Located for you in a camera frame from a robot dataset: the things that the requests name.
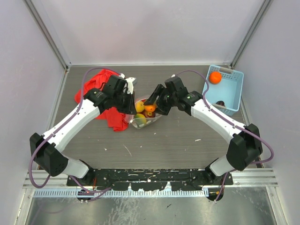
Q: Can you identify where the dark red apple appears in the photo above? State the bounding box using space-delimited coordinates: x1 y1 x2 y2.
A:
143 111 155 118

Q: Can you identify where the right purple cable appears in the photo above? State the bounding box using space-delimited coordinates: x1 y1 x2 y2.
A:
172 70 275 202

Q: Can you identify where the orange fruit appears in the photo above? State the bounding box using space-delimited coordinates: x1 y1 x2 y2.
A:
209 71 222 84

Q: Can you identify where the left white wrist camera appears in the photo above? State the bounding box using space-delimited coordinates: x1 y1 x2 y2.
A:
119 74 137 94

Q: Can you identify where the dark plum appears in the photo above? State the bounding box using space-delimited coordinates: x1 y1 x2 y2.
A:
216 101 225 106

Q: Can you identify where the clear polka dot zip bag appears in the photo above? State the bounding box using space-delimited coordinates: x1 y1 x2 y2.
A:
125 95 162 129

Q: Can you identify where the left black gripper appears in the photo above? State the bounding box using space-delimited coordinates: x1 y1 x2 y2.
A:
113 90 136 114

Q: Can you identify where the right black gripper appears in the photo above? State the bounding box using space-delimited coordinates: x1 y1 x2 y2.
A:
144 84 177 116

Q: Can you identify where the orange green mango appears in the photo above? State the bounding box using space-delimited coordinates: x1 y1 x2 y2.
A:
144 105 156 113

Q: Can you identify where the purple cable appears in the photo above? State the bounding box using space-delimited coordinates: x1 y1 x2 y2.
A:
28 67 125 203
172 70 275 202

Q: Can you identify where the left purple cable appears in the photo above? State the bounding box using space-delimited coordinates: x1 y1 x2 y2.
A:
28 67 125 203

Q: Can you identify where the red cloth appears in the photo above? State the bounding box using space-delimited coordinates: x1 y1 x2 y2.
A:
83 69 128 132

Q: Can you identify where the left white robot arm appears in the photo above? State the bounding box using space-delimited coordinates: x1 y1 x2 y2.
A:
30 75 136 186

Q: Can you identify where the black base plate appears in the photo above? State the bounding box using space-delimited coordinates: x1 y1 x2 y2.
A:
79 169 233 191

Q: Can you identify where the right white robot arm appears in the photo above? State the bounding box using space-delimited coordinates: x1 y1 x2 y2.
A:
144 76 263 185

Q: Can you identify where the light blue plastic basket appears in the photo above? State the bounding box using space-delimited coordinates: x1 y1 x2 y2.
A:
202 65 244 116

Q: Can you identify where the grey slotted cable duct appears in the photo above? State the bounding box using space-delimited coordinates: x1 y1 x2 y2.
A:
33 188 209 198

